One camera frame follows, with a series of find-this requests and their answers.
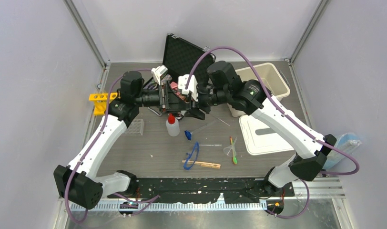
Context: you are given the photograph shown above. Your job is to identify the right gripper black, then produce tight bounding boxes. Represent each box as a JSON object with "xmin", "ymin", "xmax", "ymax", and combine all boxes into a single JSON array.
[{"xmin": 184, "ymin": 84, "xmax": 229, "ymax": 121}]

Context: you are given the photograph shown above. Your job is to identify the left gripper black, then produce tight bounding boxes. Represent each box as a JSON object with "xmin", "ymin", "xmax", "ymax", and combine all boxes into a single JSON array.
[{"xmin": 135, "ymin": 81, "xmax": 186, "ymax": 114}]

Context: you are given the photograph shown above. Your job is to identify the blue safety glasses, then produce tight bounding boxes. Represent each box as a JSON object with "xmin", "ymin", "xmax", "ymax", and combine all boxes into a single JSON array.
[{"xmin": 183, "ymin": 142, "xmax": 200, "ymax": 170}]

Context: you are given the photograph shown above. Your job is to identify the clear plastic well plate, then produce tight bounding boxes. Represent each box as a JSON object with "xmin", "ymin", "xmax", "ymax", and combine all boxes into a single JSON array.
[{"xmin": 123, "ymin": 119, "xmax": 144, "ymax": 136}]

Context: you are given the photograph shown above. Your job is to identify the yellow test tube rack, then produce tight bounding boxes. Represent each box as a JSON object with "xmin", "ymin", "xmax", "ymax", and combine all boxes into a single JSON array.
[{"xmin": 88, "ymin": 93, "xmax": 120, "ymax": 116}]

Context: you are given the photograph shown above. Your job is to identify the beige plastic bin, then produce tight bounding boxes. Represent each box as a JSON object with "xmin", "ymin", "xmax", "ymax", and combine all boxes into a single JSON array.
[{"xmin": 236, "ymin": 62, "xmax": 291, "ymax": 101}]

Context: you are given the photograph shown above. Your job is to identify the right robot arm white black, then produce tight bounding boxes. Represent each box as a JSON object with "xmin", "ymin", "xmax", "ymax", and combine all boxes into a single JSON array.
[{"xmin": 177, "ymin": 61, "xmax": 336, "ymax": 196}]

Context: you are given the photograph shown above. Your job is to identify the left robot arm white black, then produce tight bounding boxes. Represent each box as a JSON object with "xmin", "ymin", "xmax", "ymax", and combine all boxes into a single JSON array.
[{"xmin": 53, "ymin": 70, "xmax": 190, "ymax": 210}]

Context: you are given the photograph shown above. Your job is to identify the white squeeze bottle red cap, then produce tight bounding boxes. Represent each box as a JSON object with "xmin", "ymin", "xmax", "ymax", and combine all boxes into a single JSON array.
[{"xmin": 165, "ymin": 114, "xmax": 180, "ymax": 137}]

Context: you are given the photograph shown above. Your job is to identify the black poker chip case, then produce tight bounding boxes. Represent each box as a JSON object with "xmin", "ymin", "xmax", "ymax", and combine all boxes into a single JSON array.
[{"xmin": 147, "ymin": 33, "xmax": 216, "ymax": 120}]

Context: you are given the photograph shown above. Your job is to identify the wooden clothespin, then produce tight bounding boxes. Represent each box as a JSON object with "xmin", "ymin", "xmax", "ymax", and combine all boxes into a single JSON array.
[{"xmin": 182, "ymin": 160, "xmax": 221, "ymax": 169}]

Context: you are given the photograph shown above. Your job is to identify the green orange spatula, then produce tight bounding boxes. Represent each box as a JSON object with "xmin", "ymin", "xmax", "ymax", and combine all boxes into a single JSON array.
[{"xmin": 230, "ymin": 137, "xmax": 237, "ymax": 165}]

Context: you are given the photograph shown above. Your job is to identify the white bin lid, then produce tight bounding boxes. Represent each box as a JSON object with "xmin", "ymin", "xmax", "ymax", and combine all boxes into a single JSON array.
[{"xmin": 239, "ymin": 115, "xmax": 293, "ymax": 156}]

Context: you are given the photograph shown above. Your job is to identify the blue plastic bag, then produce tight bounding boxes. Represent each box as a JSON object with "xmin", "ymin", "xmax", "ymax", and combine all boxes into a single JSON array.
[{"xmin": 323, "ymin": 133, "xmax": 362, "ymax": 170}]

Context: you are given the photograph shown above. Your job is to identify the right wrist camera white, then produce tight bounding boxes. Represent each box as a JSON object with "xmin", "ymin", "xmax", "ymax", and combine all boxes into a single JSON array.
[{"xmin": 177, "ymin": 74, "xmax": 198, "ymax": 102}]

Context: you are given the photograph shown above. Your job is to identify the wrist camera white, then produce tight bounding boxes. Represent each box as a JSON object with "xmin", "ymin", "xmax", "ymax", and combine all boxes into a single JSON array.
[
  {"xmin": 177, "ymin": 74, "xmax": 198, "ymax": 102},
  {"xmin": 151, "ymin": 65, "xmax": 168, "ymax": 85}
]

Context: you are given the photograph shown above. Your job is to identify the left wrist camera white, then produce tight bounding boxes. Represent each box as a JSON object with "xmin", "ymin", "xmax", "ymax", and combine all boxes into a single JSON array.
[{"xmin": 151, "ymin": 65, "xmax": 168, "ymax": 85}]

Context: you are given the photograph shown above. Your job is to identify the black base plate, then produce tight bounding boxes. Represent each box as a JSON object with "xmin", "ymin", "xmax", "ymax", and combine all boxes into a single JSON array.
[{"xmin": 120, "ymin": 177, "xmax": 295, "ymax": 204}]

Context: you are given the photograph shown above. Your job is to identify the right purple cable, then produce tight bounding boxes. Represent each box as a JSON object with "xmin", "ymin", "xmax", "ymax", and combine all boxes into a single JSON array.
[{"xmin": 184, "ymin": 46, "xmax": 360, "ymax": 220}]

